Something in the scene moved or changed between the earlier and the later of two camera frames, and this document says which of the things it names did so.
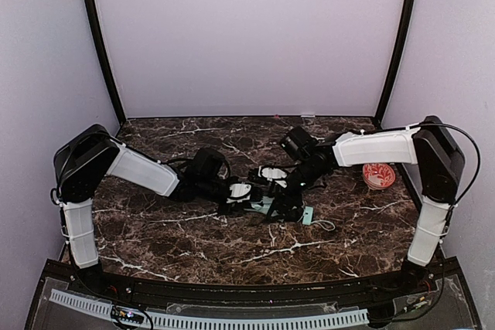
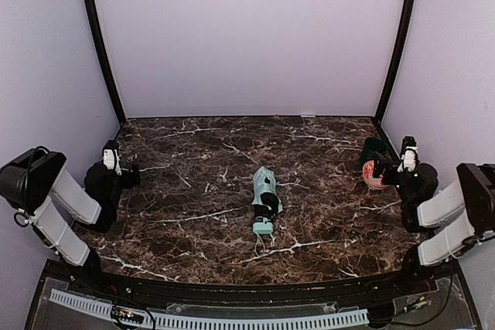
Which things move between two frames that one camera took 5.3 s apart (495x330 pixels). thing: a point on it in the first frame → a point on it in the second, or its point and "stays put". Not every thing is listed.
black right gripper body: x=281 y=199 → x=385 y=166
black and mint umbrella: x=264 y=205 → x=267 y=202
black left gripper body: x=235 y=204 → x=129 y=175
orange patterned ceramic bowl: x=378 y=175 stays put
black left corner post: x=97 y=25 stays put
